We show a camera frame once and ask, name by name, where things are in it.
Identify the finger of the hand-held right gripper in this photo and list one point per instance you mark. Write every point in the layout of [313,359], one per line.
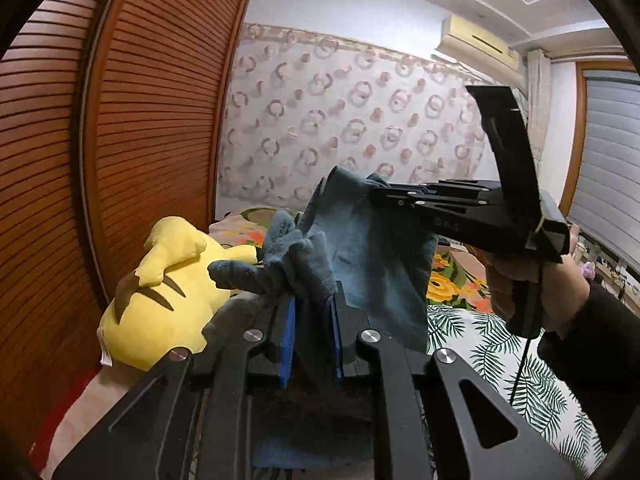
[405,210]
[430,189]

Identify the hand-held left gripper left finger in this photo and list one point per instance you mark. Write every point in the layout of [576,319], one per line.
[287,340]

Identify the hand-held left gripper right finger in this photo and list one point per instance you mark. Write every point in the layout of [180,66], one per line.
[336,335]

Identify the teal blue pants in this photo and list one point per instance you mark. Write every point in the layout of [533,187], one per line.
[380,280]

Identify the person's right forearm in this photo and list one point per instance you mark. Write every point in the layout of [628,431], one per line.
[590,360]

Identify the person's right hand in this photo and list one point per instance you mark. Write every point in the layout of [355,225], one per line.
[565,295]

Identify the beige curtain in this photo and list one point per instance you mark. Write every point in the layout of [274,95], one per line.
[537,110]

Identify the floral blanket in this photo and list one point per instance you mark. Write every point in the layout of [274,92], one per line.
[450,280]

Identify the lilac tissue pack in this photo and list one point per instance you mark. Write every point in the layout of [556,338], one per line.
[590,270]

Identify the circle pattern curtain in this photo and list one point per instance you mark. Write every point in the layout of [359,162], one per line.
[310,125]

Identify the yellow plush toy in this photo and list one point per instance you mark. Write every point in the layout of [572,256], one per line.
[160,310]

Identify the cream air conditioner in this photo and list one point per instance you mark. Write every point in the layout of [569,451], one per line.
[475,40]

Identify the palm leaf print bedsheet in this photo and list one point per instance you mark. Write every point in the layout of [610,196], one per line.
[475,340]

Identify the wooden louvered wardrobe door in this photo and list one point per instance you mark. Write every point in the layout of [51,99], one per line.
[150,110]

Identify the wooden window frame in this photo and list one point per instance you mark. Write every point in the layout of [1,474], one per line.
[575,135]

